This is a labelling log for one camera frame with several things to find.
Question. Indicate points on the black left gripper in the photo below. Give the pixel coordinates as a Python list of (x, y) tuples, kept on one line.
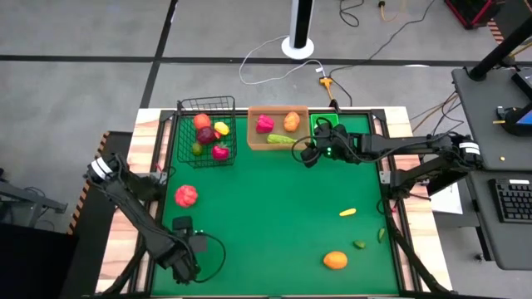
[(187, 236)]

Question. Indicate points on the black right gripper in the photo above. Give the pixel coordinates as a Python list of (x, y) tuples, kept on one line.
[(336, 143)]

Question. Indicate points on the orange bell pepper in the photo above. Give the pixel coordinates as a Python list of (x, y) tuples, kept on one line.
[(292, 122)]

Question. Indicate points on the long light green squash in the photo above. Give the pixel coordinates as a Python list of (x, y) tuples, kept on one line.
[(281, 139)]

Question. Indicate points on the small yellow chili pepper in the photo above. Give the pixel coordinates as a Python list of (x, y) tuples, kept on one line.
[(347, 212)]

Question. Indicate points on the red bell pepper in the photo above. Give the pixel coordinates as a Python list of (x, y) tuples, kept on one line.
[(265, 124)]

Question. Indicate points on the green lime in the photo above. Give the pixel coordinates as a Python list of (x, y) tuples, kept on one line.
[(197, 148)]

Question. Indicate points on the large red tomato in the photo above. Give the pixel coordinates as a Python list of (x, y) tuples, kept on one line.
[(220, 153)]

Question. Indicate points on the green chili pepper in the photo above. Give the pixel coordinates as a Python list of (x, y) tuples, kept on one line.
[(381, 235)]

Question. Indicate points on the dark red apple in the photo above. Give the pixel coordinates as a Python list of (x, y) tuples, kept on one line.
[(205, 135)]

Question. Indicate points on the small red tomato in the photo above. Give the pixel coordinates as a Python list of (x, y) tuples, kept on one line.
[(218, 135)]

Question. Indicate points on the yellow lemon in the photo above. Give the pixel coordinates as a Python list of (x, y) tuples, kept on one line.
[(222, 128)]

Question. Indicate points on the round orange fruit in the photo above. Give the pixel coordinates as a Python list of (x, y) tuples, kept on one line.
[(202, 121)]

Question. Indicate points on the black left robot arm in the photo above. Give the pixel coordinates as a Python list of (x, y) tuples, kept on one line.
[(141, 220)]

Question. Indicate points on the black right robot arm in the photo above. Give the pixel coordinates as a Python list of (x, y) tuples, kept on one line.
[(407, 145)]

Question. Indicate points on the green plastic basket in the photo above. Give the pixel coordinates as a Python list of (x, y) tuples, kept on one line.
[(314, 120)]

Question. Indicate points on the lumpy red-orange pepper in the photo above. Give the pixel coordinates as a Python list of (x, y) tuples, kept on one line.
[(185, 196)]

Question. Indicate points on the yellow power plug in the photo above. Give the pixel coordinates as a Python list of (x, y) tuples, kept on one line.
[(326, 81)]

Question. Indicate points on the translucent orange plastic bin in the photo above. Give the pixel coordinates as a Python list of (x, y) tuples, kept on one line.
[(262, 143)]

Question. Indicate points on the green table mat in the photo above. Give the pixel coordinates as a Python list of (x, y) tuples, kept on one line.
[(270, 207)]

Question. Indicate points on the black platform with hazard stripes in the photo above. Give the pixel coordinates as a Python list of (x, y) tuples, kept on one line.
[(91, 249)]

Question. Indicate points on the black and white floor stand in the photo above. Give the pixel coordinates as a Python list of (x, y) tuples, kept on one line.
[(297, 49)]

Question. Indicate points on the small green pepper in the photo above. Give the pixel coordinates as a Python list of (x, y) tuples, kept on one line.
[(360, 244)]

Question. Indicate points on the oval orange mango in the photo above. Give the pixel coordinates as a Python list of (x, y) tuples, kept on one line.
[(335, 260)]

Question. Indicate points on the gray desk top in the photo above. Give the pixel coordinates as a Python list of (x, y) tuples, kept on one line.
[(507, 245), (482, 108)]

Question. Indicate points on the dark box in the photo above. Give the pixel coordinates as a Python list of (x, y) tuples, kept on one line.
[(33, 266)]

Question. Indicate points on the gray metal stand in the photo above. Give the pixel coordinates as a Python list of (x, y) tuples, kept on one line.
[(25, 203)]

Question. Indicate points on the black desk device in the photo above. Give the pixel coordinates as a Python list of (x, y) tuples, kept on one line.
[(513, 124)]

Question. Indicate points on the black keyboard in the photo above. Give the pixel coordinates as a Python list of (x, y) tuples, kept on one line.
[(513, 201)]

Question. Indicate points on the red and black crate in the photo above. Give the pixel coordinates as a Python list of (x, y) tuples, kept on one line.
[(474, 10)]

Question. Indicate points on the black table frame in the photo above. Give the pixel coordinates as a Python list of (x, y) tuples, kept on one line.
[(374, 112)]

